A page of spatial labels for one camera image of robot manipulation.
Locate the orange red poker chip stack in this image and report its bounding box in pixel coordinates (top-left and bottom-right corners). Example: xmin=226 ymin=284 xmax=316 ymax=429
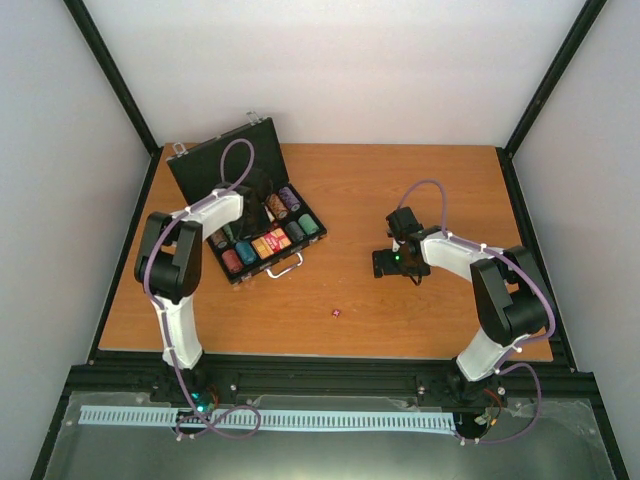
xmin=266 ymin=194 xmax=289 ymax=220

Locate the purple poker chip stack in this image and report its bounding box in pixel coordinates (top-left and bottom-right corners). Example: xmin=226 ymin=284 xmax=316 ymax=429
xmin=278 ymin=186 xmax=301 ymax=212

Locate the green yellow poker chip stack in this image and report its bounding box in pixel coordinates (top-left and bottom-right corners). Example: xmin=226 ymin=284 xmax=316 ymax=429
xmin=222 ymin=225 xmax=237 ymax=244

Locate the red texas holdem card box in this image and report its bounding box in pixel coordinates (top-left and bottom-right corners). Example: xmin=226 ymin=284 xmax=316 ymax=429
xmin=251 ymin=228 xmax=292 ymax=260

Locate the blue poker chip stack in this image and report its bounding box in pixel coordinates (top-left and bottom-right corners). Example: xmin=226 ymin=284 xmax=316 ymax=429
xmin=235 ymin=241 xmax=258 ymax=266

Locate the dark grey poker chip stack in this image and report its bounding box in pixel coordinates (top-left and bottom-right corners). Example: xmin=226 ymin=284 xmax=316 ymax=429
xmin=284 ymin=221 xmax=305 ymax=244

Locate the brown green poker chip stack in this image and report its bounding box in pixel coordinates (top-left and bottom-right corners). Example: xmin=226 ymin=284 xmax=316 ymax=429
xmin=209 ymin=230 xmax=229 ymax=250

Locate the pink red poker chip stack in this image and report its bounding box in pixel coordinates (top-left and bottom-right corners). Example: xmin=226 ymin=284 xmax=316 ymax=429
xmin=221 ymin=249 xmax=244 ymax=274

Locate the ace of spades card box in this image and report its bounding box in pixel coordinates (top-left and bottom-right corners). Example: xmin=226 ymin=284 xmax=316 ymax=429
xmin=264 ymin=205 xmax=276 ymax=223

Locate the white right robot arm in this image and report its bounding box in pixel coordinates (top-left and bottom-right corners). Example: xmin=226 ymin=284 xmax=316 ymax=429
xmin=372 ymin=227 xmax=556 ymax=402

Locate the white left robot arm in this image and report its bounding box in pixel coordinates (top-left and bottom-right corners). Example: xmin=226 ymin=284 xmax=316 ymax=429
xmin=134 ymin=169 xmax=273 ymax=403

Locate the black poker set case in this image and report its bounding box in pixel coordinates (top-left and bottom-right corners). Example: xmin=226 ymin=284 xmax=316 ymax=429
xmin=168 ymin=113 xmax=327 ymax=284

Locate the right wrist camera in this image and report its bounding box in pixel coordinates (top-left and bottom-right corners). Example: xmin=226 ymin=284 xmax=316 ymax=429
xmin=385 ymin=206 xmax=423 ymax=244

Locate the black aluminium frame rail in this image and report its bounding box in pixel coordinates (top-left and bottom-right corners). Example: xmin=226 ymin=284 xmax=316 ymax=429
xmin=63 ymin=351 xmax=603 ymax=411

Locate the white slotted cable duct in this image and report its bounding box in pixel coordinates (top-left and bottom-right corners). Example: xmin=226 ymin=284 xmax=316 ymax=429
xmin=78 ymin=405 xmax=456 ymax=435

